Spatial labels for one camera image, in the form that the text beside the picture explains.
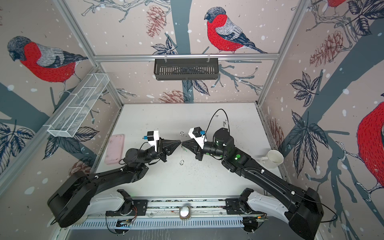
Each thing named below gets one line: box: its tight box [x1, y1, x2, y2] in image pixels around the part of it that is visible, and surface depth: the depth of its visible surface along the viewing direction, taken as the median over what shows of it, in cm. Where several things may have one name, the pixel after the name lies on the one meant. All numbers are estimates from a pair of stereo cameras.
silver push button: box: [179, 205, 191, 220], surface depth 64 cm
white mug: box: [260, 150, 284, 169], surface depth 83 cm
